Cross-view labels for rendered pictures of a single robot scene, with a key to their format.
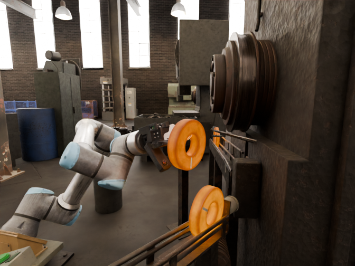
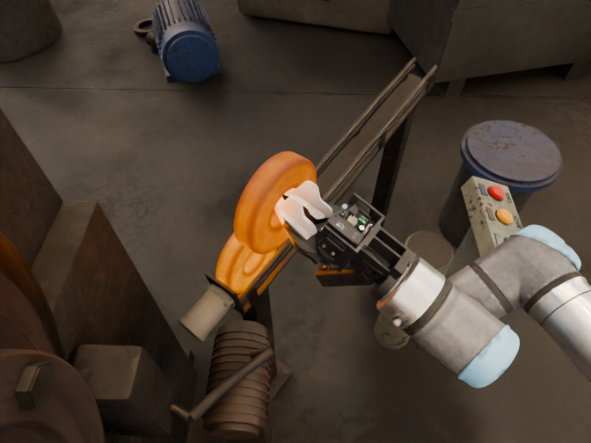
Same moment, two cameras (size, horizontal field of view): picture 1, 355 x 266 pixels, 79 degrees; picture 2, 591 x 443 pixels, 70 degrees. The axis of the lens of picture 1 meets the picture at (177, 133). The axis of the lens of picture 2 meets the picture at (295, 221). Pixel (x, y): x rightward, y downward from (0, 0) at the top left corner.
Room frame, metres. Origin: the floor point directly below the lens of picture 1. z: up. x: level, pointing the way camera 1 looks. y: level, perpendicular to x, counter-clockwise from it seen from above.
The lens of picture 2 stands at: (1.06, -0.02, 1.39)
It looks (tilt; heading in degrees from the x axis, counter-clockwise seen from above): 53 degrees down; 177
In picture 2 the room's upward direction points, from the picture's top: straight up
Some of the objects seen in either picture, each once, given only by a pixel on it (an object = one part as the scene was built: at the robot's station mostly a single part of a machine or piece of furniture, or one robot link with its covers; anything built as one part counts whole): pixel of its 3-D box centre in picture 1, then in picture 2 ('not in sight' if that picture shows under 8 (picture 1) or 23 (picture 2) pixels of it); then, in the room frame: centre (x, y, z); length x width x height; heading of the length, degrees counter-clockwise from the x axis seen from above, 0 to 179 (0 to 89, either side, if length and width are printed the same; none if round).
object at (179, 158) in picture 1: (187, 144); (277, 203); (0.65, -0.03, 0.91); 0.16 x 0.03 x 0.16; 140
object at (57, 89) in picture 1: (62, 114); not in sight; (4.18, 2.22, 0.75); 0.70 x 0.48 x 1.50; 176
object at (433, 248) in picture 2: not in sight; (407, 297); (0.49, 0.33, 0.26); 0.12 x 0.12 x 0.52
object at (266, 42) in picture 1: (253, 84); not in sight; (1.08, -0.37, 1.12); 0.47 x 0.10 x 0.47; 176
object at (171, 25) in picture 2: not in sight; (184, 35); (-1.19, -0.54, 0.17); 0.57 x 0.31 x 0.34; 16
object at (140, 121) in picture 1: (167, 134); not in sight; (3.88, 0.19, 0.39); 1.03 x 0.83 x 0.79; 90
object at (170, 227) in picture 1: (181, 186); not in sight; (1.63, -0.04, 0.36); 0.26 x 0.20 x 0.72; 31
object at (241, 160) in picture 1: (245, 187); (127, 394); (0.85, -0.29, 0.68); 0.11 x 0.08 x 0.24; 86
